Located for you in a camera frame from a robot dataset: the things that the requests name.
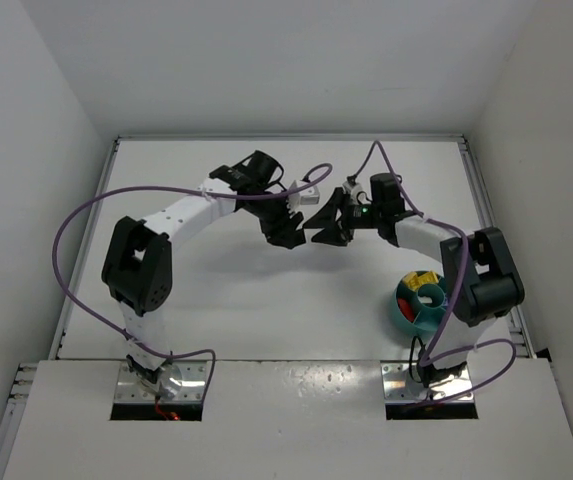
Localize yellow lego piece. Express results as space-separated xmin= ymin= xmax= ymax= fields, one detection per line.
xmin=402 ymin=271 xmax=422 ymax=292

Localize yellow lego plate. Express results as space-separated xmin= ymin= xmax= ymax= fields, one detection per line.
xmin=417 ymin=271 xmax=440 ymax=287

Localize red lego piece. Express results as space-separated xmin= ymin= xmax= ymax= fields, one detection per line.
xmin=397 ymin=298 xmax=416 ymax=323

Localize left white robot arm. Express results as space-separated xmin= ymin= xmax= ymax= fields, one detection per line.
xmin=101 ymin=151 xmax=317 ymax=385

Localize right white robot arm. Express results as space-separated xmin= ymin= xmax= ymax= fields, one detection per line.
xmin=303 ymin=173 xmax=525 ymax=386

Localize teal divided round container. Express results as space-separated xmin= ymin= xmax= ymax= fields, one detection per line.
xmin=389 ymin=273 xmax=448 ymax=340

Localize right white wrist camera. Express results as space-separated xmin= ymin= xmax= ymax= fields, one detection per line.
xmin=342 ymin=175 xmax=367 ymax=204

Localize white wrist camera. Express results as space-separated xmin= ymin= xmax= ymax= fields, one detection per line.
xmin=287 ymin=180 xmax=320 ymax=211
xmin=342 ymin=175 xmax=367 ymax=204

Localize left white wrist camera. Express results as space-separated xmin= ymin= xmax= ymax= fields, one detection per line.
xmin=287 ymin=180 xmax=320 ymax=211

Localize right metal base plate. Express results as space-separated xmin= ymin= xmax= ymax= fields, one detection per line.
xmin=381 ymin=361 xmax=474 ymax=402

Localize metal base plate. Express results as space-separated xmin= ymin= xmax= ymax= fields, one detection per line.
xmin=114 ymin=361 xmax=208 ymax=405
xmin=381 ymin=361 xmax=474 ymax=402

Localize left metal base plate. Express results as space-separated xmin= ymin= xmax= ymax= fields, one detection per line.
xmin=114 ymin=361 xmax=208 ymax=405

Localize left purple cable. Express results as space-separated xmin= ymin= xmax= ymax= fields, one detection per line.
xmin=51 ymin=162 xmax=334 ymax=386

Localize red wires under base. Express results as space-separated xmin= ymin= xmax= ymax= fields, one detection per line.
xmin=153 ymin=397 xmax=182 ymax=421

